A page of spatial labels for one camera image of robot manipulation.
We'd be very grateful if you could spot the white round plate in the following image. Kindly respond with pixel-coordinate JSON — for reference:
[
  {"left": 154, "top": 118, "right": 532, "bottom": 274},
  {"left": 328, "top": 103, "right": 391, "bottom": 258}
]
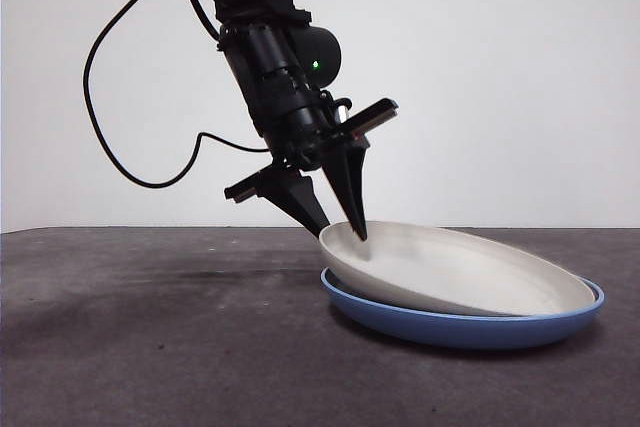
[{"left": 318, "top": 220, "right": 599, "bottom": 318}]

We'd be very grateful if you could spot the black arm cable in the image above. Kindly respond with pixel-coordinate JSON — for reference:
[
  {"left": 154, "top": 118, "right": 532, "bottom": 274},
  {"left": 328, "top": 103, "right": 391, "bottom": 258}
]
[{"left": 82, "top": 0, "right": 271, "bottom": 189}]

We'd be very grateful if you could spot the blue round plate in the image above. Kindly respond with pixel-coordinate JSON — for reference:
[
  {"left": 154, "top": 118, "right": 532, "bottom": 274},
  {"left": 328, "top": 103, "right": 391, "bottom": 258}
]
[{"left": 320, "top": 266, "right": 606, "bottom": 349}]

